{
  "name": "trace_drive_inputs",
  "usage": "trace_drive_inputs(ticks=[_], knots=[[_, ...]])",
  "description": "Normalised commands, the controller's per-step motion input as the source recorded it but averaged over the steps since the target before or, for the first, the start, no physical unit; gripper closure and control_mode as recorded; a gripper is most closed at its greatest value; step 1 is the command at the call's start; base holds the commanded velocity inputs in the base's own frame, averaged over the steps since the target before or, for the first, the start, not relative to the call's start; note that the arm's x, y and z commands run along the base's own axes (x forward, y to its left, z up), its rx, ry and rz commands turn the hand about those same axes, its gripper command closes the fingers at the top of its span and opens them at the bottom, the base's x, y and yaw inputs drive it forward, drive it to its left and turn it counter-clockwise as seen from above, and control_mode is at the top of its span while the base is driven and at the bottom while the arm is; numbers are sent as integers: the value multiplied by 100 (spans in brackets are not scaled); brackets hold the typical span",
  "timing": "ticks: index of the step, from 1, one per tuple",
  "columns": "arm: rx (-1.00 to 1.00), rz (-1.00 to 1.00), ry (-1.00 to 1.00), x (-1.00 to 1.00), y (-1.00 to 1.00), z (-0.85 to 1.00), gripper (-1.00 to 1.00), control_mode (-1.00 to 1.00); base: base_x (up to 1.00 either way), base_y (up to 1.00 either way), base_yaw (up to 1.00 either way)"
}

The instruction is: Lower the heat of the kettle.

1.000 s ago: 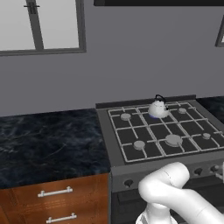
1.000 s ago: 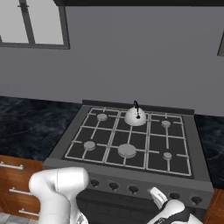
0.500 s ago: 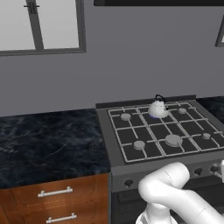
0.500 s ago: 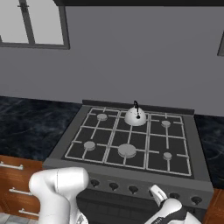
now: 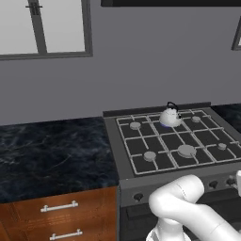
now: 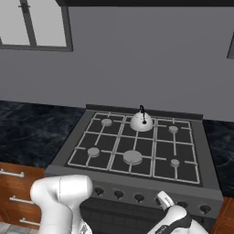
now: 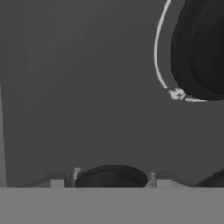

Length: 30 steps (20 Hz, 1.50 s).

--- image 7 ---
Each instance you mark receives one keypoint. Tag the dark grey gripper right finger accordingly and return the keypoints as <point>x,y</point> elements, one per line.
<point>163,182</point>

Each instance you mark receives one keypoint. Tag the dark grey hob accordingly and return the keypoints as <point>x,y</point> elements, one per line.
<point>87,87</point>

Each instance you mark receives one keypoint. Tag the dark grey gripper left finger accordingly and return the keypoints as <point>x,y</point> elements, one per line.
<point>68,179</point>

